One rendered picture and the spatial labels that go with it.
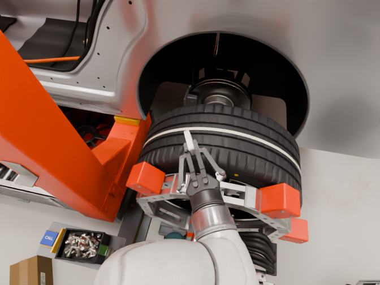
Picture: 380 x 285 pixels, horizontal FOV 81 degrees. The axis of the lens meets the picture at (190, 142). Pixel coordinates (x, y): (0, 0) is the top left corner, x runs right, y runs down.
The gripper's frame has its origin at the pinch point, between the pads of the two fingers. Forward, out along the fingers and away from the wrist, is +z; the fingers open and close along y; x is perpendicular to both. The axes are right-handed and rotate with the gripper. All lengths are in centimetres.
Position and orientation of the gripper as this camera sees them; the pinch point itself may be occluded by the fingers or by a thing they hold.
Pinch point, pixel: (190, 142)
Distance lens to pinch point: 62.7
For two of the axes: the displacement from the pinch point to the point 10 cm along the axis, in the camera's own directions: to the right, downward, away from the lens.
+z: -2.2, -7.6, 6.1
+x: -2.7, -5.6, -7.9
